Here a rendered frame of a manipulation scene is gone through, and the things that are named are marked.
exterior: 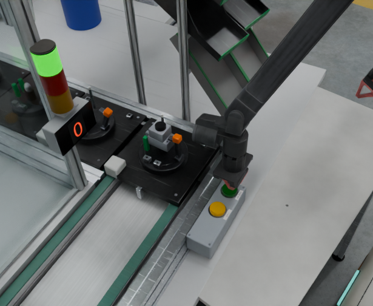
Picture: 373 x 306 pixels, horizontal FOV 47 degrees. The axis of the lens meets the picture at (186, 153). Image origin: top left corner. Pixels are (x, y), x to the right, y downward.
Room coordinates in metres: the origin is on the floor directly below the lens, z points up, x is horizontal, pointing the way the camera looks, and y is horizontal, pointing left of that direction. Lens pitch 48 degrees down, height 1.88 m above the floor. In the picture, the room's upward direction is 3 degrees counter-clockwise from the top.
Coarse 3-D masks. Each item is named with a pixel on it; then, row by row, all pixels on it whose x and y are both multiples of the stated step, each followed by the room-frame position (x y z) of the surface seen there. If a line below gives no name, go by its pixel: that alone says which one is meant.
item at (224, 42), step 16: (160, 0) 1.08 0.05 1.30; (192, 0) 1.13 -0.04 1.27; (208, 0) 1.13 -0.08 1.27; (176, 16) 1.04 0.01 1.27; (192, 16) 1.07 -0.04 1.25; (208, 16) 1.09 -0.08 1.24; (224, 16) 1.09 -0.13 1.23; (192, 32) 1.01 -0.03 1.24; (208, 32) 1.03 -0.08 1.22; (224, 32) 1.05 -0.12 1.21; (240, 32) 1.05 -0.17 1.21; (208, 48) 0.97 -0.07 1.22; (224, 48) 0.99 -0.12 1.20
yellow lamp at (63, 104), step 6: (48, 96) 0.69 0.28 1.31; (54, 96) 0.69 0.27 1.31; (60, 96) 0.69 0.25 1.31; (66, 96) 0.70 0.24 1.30; (54, 102) 0.69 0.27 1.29; (60, 102) 0.69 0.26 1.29; (66, 102) 0.69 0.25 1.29; (72, 102) 0.71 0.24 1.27; (54, 108) 0.69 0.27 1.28; (60, 108) 0.69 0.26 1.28; (66, 108) 0.69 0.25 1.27; (72, 108) 0.70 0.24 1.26
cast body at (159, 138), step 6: (156, 120) 0.84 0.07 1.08; (156, 126) 0.80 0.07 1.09; (162, 126) 0.80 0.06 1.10; (168, 126) 0.81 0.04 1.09; (150, 132) 0.80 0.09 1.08; (156, 132) 0.79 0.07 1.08; (162, 132) 0.79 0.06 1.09; (168, 132) 0.80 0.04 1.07; (150, 138) 0.80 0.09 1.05; (156, 138) 0.79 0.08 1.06; (162, 138) 0.78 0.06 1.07; (156, 144) 0.79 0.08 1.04; (162, 144) 0.78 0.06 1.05; (168, 144) 0.78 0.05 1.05; (168, 150) 0.78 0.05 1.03
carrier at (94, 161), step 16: (96, 112) 0.99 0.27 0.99; (112, 112) 1.01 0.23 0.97; (128, 112) 1.00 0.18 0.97; (96, 128) 0.92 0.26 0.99; (112, 128) 0.92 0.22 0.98; (128, 128) 0.93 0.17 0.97; (80, 144) 0.87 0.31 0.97; (96, 144) 0.87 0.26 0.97; (112, 144) 0.87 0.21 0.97; (96, 160) 0.81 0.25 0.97
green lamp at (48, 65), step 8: (56, 48) 0.71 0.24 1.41; (32, 56) 0.70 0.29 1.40; (40, 56) 0.69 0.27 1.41; (48, 56) 0.69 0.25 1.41; (56, 56) 0.70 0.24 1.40; (40, 64) 0.69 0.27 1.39; (48, 64) 0.69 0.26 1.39; (56, 64) 0.70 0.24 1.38; (40, 72) 0.69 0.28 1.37; (48, 72) 0.69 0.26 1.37; (56, 72) 0.69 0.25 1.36
